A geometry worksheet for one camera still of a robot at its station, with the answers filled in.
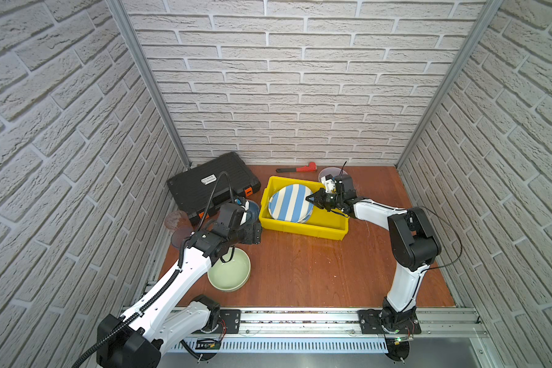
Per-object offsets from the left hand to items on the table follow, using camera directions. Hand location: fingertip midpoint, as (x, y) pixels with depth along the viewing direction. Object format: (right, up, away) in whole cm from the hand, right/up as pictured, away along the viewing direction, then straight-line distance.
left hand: (251, 224), depth 79 cm
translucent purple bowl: (+36, +21, +35) cm, 55 cm away
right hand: (+21, +9, +15) cm, 27 cm away
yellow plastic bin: (+28, -2, +14) cm, 32 cm away
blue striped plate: (+14, +6, +18) cm, 23 cm away
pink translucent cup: (-35, -1, +18) cm, 40 cm away
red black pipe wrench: (+26, +24, +38) cm, 52 cm away
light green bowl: (-7, -19, +1) cm, 20 cm away
